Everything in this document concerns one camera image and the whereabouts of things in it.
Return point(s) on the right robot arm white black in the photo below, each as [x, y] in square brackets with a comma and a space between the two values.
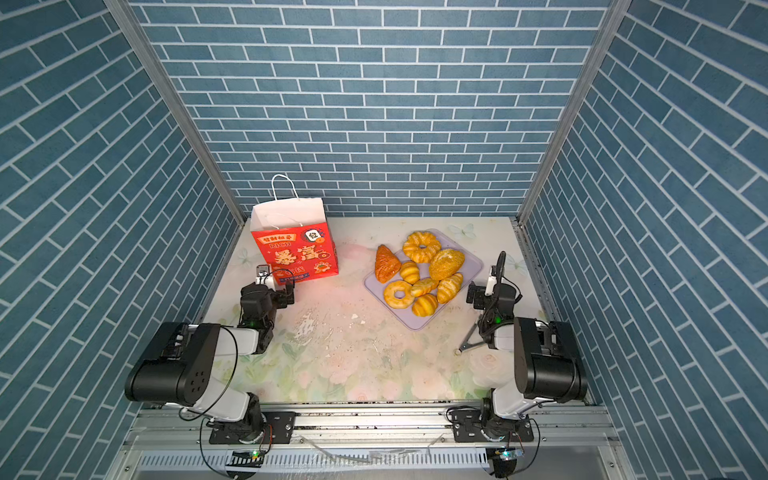
[546, 362]

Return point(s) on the large ring-shaped fake bread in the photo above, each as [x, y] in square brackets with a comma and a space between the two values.
[421, 246]

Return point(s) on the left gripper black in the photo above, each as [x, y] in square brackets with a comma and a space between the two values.
[282, 295]

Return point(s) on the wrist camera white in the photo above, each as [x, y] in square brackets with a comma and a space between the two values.
[492, 282]
[264, 276]

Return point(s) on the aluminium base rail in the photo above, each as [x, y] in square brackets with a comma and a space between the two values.
[572, 441]

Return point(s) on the oval golden fake bread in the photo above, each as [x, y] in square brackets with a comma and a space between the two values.
[446, 263]

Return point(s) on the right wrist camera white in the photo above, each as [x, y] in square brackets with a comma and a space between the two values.
[492, 282]

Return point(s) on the red white paper bag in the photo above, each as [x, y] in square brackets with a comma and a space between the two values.
[293, 236]

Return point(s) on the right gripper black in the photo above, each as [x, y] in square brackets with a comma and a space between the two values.
[492, 298]

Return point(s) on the glazed fake donut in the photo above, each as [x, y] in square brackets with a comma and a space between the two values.
[397, 295]

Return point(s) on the metal tongs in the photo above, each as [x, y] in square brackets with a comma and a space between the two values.
[475, 338]

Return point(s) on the small twisted fake bread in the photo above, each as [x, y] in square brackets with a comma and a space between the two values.
[423, 286]

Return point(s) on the lavender plastic tray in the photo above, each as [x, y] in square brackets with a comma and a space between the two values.
[422, 278]

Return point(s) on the long striped fake bread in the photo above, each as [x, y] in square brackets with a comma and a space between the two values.
[449, 287]

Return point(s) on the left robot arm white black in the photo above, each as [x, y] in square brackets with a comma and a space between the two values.
[176, 368]

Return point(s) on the brown fake croissant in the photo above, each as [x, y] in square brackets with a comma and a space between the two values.
[387, 264]

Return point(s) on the round striped fake bun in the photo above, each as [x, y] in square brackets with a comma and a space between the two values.
[425, 305]

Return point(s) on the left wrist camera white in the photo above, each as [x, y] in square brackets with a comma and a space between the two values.
[264, 276]

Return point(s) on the small striped fake bun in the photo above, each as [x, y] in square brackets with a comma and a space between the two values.
[410, 272]

